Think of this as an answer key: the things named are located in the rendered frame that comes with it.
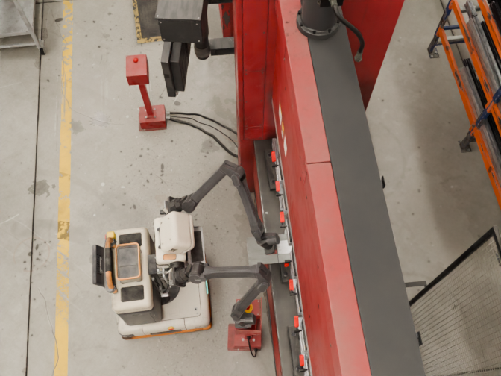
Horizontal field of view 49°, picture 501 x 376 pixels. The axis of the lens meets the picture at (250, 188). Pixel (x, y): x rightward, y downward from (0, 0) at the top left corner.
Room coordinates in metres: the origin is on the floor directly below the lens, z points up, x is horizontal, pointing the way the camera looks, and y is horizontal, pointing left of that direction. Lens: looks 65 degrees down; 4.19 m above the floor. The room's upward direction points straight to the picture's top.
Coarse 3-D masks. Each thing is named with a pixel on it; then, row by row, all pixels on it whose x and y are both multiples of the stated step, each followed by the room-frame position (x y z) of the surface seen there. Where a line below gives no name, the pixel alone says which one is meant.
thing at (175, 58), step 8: (168, 48) 2.14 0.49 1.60; (176, 48) 2.16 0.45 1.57; (184, 48) 2.24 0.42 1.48; (168, 56) 2.08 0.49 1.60; (176, 56) 2.11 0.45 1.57; (184, 56) 2.21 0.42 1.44; (168, 64) 2.04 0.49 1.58; (176, 64) 2.06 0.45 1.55; (184, 64) 2.17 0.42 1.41; (168, 72) 2.04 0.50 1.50; (176, 72) 2.06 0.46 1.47; (184, 72) 2.14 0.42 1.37; (168, 80) 2.04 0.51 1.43; (176, 80) 2.06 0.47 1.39; (184, 80) 2.11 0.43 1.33; (168, 88) 2.04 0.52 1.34; (176, 88) 2.07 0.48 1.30; (184, 88) 2.07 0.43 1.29; (168, 96) 2.04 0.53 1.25
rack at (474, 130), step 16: (480, 0) 3.10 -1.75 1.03; (448, 16) 3.43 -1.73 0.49; (464, 32) 3.09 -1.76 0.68; (496, 32) 2.77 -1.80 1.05; (432, 48) 3.43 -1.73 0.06; (448, 48) 3.19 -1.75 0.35; (480, 64) 2.75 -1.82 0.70; (480, 80) 2.63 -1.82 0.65; (464, 96) 2.69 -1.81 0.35; (496, 96) 2.39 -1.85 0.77; (496, 112) 2.30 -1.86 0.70; (464, 144) 2.38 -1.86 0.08; (480, 144) 2.23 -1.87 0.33; (496, 176) 1.93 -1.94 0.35; (496, 192) 1.81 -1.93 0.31
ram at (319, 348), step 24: (288, 96) 1.52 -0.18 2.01; (288, 120) 1.46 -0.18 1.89; (288, 144) 1.40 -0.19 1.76; (288, 168) 1.33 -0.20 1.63; (288, 192) 1.25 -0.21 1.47; (312, 240) 0.77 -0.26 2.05; (312, 264) 0.70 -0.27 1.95; (312, 288) 0.63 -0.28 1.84; (312, 312) 0.55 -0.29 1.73; (312, 336) 0.46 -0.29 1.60; (312, 360) 0.37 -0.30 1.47
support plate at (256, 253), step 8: (248, 240) 1.15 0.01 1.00; (280, 240) 1.15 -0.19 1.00; (248, 248) 1.09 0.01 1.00; (256, 248) 1.09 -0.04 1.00; (248, 256) 1.05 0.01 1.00; (256, 256) 1.05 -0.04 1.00; (264, 256) 1.05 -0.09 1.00; (272, 256) 1.05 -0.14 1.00; (280, 256) 1.05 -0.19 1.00; (288, 256) 1.05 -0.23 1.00; (264, 264) 1.00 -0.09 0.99
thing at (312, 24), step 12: (312, 0) 1.65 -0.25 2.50; (324, 0) 1.57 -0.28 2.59; (336, 0) 1.56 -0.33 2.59; (300, 12) 1.74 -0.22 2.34; (312, 12) 1.65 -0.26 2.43; (324, 12) 1.64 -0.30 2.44; (336, 12) 1.50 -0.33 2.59; (300, 24) 1.67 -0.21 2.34; (312, 24) 1.65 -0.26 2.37; (324, 24) 1.64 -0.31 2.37; (336, 24) 1.68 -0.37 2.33; (348, 24) 1.49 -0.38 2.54; (312, 36) 1.62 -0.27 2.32; (324, 36) 1.62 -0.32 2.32; (360, 36) 1.50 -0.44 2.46; (360, 48) 1.50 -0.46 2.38; (360, 60) 1.50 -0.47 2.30
